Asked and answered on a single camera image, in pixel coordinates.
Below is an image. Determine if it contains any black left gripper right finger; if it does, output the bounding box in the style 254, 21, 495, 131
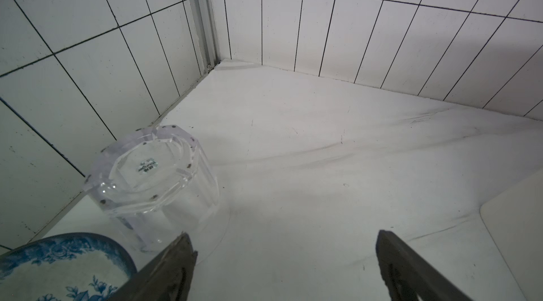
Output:
376, 230, 470, 300

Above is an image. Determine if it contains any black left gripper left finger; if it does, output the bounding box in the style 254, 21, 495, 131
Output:
109, 233, 198, 301

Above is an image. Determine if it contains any white plastic drawer cabinet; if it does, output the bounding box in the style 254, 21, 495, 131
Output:
480, 170, 542, 300

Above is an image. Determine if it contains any clear upturned glass cup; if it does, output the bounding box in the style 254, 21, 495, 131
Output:
83, 125, 229, 257

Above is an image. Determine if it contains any blue white patterned plate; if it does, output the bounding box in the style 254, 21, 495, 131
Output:
1, 233, 137, 300

